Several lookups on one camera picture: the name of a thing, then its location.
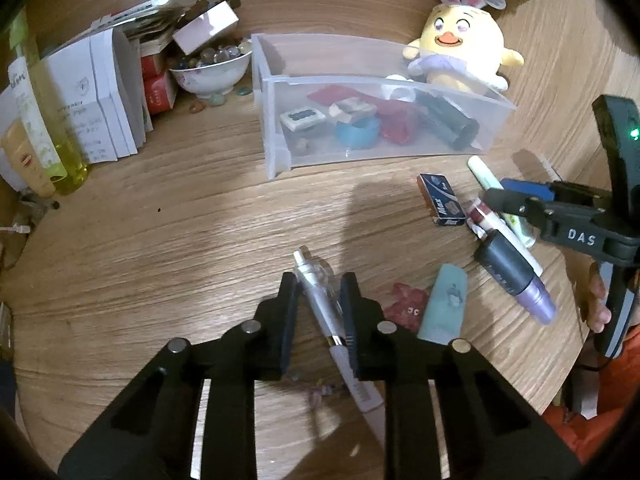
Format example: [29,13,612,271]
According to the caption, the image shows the clear plastic drawer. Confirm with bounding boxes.
[250,33,518,181]

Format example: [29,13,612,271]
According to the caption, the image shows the small patterned block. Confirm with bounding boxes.
[327,97,377,123]

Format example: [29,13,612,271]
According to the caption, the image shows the small blue staples box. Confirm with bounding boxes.
[417,173,467,227]

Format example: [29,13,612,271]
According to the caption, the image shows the yellow chick plush toy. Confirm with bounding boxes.
[400,0,526,93]

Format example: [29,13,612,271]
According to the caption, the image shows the light green highlighter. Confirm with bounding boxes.
[467,156,536,248]

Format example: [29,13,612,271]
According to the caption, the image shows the white mahjong tile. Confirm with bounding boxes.
[279,106,327,134]

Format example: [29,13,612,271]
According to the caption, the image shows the white ceramic bowl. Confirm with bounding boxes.
[167,50,252,100]

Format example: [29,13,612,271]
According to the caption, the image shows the person's right hand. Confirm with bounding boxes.
[587,262,612,333]

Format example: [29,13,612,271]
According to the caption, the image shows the folded white paper leaflets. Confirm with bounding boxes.
[40,35,108,163]

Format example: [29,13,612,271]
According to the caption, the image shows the red jelly toy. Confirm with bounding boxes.
[382,282,428,333]

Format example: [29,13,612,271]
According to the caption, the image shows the dark brown object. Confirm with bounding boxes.
[177,0,242,23]

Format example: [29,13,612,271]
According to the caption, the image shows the blue tape roll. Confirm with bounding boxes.
[334,117,381,150]

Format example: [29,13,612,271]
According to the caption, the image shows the white ballpoint pen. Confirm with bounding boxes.
[292,246,388,441]

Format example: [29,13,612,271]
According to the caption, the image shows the stack of papers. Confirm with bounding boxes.
[90,0,173,36]

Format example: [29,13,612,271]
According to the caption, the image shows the pile of glass beads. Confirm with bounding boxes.
[170,42,251,68]

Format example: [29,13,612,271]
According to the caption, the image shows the black purple pen device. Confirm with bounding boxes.
[474,237,557,323]

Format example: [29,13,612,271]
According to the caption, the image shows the small white pink box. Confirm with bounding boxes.
[172,1,239,56]

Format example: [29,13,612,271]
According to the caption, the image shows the light teal case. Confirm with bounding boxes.
[417,264,469,346]

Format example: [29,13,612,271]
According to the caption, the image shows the person's orange clothing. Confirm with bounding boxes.
[542,325,640,441]

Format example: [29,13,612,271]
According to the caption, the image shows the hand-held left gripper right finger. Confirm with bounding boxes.
[340,272,586,480]

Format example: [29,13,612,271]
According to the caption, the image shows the white dark red tube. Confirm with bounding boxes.
[467,199,543,277]

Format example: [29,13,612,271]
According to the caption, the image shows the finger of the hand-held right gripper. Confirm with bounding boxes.
[501,178,553,201]
[482,187,548,228]

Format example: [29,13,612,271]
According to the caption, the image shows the tan lotion tube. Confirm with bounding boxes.
[0,120,56,198]

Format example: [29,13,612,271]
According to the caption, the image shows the yellow-green spray bottle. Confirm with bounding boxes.
[5,7,91,196]

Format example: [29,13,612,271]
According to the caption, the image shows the dark glass bottle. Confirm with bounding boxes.
[417,91,481,151]

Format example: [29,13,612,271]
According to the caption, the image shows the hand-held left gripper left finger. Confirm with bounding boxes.
[57,272,301,480]

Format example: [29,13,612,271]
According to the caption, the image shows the black metal clip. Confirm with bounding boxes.
[20,195,61,221]

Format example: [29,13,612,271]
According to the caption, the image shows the red tea packet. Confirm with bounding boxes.
[307,86,418,146]

